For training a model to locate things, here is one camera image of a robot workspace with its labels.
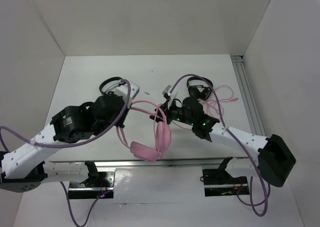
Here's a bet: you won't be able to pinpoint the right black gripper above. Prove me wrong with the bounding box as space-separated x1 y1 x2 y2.
149 98 195 127

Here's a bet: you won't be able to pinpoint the pink headphones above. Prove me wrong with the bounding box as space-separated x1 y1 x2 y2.
116 100 172 162

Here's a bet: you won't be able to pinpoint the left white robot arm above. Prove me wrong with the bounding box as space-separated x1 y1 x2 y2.
0 92 131 193

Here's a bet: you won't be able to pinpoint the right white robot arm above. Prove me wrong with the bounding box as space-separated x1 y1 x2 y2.
159 97 297 188

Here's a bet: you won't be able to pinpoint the left black headphones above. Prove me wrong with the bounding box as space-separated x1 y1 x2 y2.
99 76 125 96

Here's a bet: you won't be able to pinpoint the black headphones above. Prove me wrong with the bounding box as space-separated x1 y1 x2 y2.
99 76 125 96
186 76 214 101

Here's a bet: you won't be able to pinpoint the right black headphones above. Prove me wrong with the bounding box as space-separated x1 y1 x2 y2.
186 76 214 101

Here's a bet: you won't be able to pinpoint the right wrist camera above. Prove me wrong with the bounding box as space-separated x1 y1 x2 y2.
162 85 178 110

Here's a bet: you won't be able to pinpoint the aluminium front rail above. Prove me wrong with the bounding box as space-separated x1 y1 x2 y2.
48 158 252 169

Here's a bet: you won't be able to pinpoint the aluminium side rail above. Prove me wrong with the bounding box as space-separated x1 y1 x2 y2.
230 55 266 136

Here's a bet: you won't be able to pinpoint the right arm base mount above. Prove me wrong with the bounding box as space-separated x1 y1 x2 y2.
199 169 250 197

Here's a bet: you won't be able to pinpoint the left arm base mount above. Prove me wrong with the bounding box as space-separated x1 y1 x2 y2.
67 168 116 200

